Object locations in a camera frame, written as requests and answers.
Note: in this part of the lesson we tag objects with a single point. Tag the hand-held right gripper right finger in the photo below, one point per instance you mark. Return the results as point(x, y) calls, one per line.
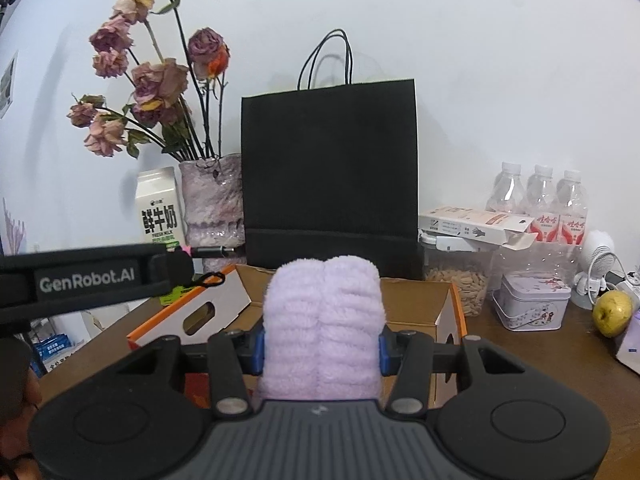
point(382, 356)

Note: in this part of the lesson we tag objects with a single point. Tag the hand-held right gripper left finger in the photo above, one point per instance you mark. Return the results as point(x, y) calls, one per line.
point(258, 355)

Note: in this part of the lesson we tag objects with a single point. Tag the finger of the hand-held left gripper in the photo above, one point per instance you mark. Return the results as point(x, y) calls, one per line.
point(177, 267)

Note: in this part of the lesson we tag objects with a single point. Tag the orange cardboard box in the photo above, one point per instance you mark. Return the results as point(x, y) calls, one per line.
point(400, 305)

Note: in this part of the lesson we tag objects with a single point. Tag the purple fluffy towel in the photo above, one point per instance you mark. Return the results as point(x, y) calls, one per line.
point(322, 320)

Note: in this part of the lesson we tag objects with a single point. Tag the black pen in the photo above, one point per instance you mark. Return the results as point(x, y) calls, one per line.
point(217, 250)

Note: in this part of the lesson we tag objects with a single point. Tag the white milk carton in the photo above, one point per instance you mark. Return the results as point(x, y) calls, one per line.
point(159, 210)

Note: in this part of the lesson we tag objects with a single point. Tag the pink glass vase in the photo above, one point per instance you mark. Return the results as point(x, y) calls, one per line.
point(212, 205)

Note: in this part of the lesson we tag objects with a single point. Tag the blue and white packet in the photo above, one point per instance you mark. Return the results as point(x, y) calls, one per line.
point(52, 355)

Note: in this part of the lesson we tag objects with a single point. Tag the clear snack jar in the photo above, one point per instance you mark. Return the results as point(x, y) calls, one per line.
point(457, 280)

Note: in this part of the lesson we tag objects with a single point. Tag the white flat carton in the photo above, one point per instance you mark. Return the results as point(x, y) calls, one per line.
point(465, 222)

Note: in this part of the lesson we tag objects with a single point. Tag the floral tin box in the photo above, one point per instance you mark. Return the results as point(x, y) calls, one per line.
point(532, 302)

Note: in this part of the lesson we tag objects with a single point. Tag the black paper bag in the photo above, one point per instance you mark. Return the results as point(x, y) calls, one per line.
point(330, 175)

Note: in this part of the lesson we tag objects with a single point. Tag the dried rose bouquet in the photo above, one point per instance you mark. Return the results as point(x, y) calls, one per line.
point(152, 80)

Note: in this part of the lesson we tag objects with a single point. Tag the yellow-green apple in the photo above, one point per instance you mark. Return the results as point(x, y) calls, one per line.
point(612, 314)

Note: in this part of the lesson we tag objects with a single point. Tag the small white desk fan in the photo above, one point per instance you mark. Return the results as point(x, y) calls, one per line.
point(597, 260)

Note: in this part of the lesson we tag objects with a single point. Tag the white and purple box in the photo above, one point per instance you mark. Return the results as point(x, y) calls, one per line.
point(631, 345)

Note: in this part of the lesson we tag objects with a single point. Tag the white power adapter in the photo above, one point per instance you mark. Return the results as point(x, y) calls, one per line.
point(631, 285)

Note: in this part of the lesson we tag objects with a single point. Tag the purple flower wall sticker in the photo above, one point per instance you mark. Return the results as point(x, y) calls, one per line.
point(14, 227)

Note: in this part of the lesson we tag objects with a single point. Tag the wall picture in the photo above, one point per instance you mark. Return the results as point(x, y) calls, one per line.
point(8, 85)

